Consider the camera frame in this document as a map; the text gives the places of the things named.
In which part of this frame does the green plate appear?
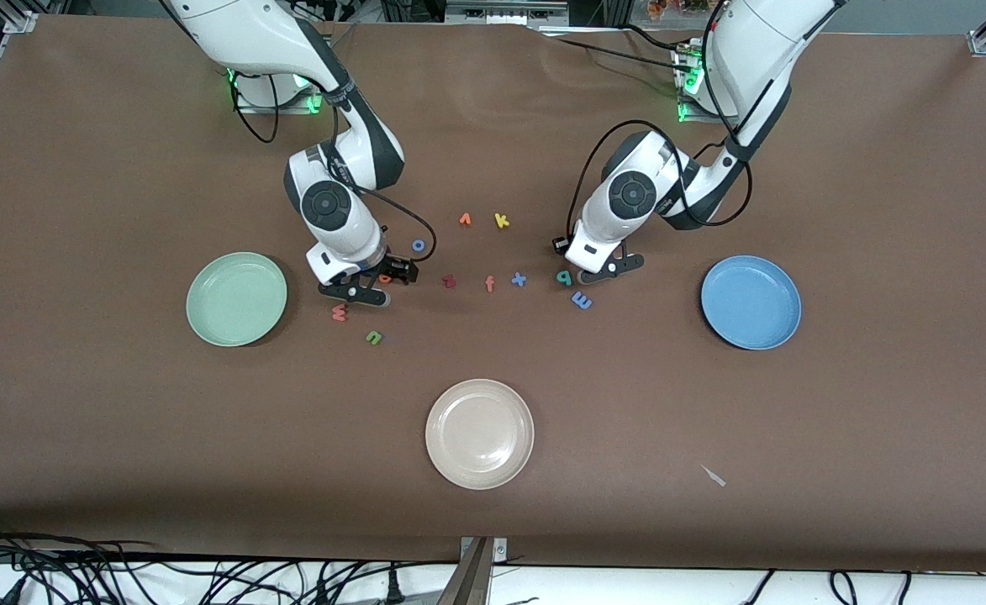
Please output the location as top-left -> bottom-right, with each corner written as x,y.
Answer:
186,252 -> 288,348

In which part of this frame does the blue plate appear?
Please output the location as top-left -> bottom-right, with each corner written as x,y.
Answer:
700,255 -> 803,351

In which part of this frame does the beige plate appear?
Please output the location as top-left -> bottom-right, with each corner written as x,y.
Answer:
425,378 -> 535,491

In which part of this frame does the brown table cover mat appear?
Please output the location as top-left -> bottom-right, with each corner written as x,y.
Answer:
0,15 -> 986,574

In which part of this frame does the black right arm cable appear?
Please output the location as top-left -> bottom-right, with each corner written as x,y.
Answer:
230,71 -> 438,266

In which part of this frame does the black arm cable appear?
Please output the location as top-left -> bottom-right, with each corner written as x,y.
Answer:
230,71 -> 438,266
567,0 -> 752,245

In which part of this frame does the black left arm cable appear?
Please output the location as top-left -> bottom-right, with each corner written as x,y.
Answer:
567,0 -> 752,245

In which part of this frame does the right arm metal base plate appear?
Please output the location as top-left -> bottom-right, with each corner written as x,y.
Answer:
234,71 -> 325,114

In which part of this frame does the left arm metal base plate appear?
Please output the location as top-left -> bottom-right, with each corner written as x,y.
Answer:
679,99 -> 727,125

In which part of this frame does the black cable on mat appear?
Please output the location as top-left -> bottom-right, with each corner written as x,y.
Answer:
543,34 -> 695,72
619,24 -> 699,55

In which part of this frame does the silver aluminium rail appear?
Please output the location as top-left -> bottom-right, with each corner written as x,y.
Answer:
446,0 -> 569,21

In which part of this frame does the silver clamp bracket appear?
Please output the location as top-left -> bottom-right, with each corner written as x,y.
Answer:
459,536 -> 509,562

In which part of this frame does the metal camera post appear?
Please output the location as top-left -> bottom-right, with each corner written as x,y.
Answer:
435,538 -> 493,605

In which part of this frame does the black floor cable tangle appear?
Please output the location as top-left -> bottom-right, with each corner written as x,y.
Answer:
0,517 -> 460,605

